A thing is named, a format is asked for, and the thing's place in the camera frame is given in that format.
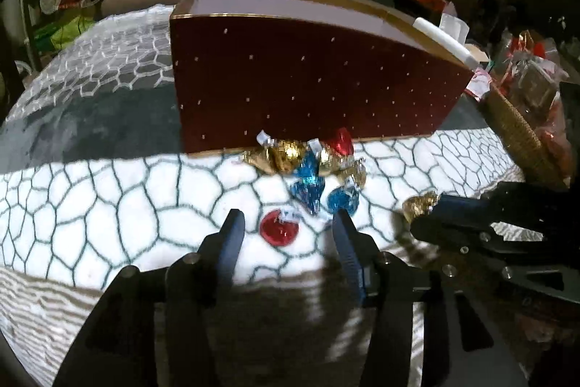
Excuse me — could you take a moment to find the cluster of foil candies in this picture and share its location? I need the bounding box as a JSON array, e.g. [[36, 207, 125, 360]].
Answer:
[[240, 128, 368, 215]]

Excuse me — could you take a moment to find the gold foil candy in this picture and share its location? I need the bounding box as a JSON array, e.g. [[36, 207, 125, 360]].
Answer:
[[402, 194, 440, 222]]

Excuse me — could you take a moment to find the dark red gift box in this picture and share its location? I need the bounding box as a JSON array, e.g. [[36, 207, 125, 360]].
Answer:
[[170, 0, 474, 154]]

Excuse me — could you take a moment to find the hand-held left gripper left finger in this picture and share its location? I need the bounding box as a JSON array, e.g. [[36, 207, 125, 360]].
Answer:
[[54, 209, 248, 387]]

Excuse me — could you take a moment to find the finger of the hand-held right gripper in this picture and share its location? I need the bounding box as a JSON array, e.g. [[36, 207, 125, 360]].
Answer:
[[410, 215, 580, 306], [435, 183, 580, 240]]

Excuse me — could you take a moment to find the wicker basket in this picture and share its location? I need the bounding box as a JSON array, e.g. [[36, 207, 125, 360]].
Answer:
[[480, 88, 567, 188]]

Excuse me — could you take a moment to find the white tissue box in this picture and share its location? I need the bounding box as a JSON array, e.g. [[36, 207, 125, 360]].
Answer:
[[413, 13, 482, 70]]

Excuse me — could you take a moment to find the green plastic bag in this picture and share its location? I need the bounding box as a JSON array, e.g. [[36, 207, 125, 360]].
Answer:
[[34, 15, 89, 52]]

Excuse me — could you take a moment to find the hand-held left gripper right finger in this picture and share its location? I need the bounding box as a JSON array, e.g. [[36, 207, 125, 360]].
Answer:
[[333, 209, 529, 387]]

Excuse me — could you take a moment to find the red foil candy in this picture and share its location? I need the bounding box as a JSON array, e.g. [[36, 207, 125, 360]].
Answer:
[[260, 208, 301, 246]]

